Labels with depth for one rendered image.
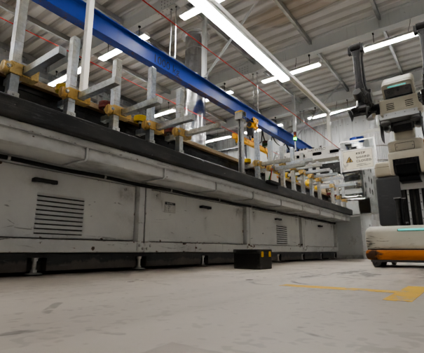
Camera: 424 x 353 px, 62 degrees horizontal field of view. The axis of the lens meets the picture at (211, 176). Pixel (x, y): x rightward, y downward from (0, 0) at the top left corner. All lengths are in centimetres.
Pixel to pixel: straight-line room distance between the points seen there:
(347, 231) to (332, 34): 492
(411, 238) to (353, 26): 678
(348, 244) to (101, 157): 448
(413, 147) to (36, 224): 242
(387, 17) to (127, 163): 755
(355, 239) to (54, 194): 457
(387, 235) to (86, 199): 196
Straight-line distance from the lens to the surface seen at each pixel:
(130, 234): 217
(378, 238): 272
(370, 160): 559
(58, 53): 145
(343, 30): 896
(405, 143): 285
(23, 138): 161
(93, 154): 177
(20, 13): 178
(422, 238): 268
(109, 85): 159
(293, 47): 928
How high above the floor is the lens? 11
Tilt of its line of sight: 12 degrees up
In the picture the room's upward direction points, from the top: straight up
